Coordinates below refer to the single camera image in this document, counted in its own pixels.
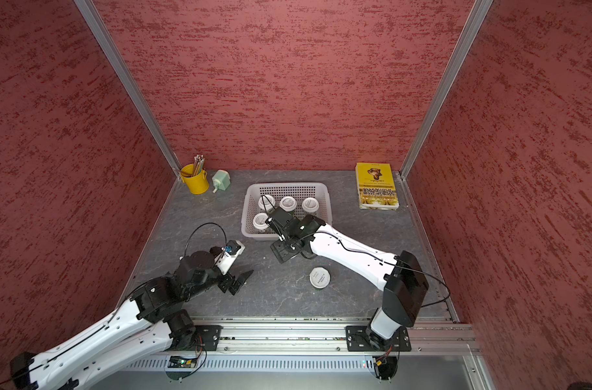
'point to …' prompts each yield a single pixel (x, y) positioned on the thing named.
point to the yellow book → (376, 189)
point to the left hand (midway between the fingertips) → (238, 265)
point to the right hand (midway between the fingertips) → (289, 251)
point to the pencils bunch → (198, 164)
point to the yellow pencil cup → (197, 183)
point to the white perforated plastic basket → (298, 199)
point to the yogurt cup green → (319, 278)
